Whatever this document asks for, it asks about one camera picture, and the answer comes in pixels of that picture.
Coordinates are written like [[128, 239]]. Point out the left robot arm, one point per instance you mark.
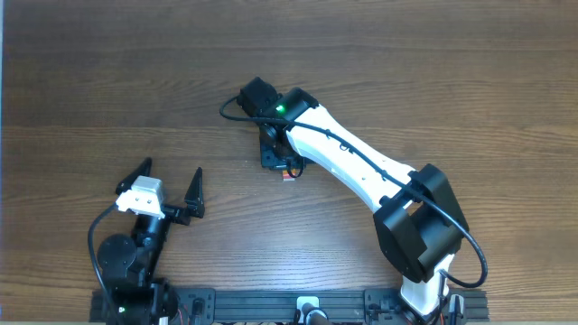
[[117, 257]]

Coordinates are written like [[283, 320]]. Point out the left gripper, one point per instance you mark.
[[177, 215]]

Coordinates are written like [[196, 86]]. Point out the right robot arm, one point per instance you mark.
[[343, 158]]

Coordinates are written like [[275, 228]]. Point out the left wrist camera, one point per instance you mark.
[[142, 197]]

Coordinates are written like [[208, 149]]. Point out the mounting rail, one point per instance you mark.
[[253, 307]]

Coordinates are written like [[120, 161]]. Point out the pink cube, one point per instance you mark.
[[287, 176]]

